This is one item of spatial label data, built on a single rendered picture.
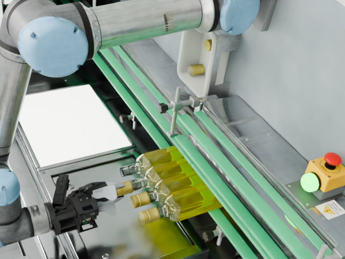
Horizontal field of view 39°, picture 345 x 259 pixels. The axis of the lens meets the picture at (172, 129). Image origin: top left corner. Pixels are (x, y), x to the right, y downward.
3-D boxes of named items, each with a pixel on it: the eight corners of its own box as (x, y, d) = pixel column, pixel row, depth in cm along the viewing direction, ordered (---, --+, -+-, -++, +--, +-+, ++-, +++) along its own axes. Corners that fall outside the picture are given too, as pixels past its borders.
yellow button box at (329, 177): (323, 174, 123) (300, 182, 120) (332, 151, 119) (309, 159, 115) (342, 192, 118) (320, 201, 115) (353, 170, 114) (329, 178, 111)
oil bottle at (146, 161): (195, 152, 152) (132, 169, 143) (197, 138, 149) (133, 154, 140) (204, 164, 149) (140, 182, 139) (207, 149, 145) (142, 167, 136)
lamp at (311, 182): (305, 181, 118) (295, 184, 117) (310, 167, 116) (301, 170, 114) (318, 194, 115) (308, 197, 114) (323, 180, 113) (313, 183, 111)
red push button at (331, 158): (317, 164, 116) (321, 153, 113) (329, 160, 117) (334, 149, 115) (328, 174, 113) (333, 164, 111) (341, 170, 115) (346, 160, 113)
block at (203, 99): (209, 117, 153) (190, 122, 150) (214, 92, 148) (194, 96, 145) (215, 124, 151) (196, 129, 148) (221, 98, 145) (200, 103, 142)
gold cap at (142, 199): (144, 198, 133) (129, 202, 131) (145, 188, 131) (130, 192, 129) (149, 207, 131) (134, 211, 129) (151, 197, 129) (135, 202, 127)
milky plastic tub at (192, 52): (198, 70, 165) (175, 74, 161) (209, 7, 152) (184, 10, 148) (226, 98, 154) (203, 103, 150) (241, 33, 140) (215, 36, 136)
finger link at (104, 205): (128, 216, 132) (96, 222, 127) (119, 200, 136) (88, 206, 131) (131, 207, 130) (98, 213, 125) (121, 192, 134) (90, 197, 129)
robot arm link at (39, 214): (26, 221, 125) (24, 198, 120) (44, 216, 127) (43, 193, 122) (35, 243, 120) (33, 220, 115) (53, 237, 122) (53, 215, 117)
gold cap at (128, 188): (127, 186, 136) (112, 190, 134) (128, 177, 134) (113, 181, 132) (132, 195, 134) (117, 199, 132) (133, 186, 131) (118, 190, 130)
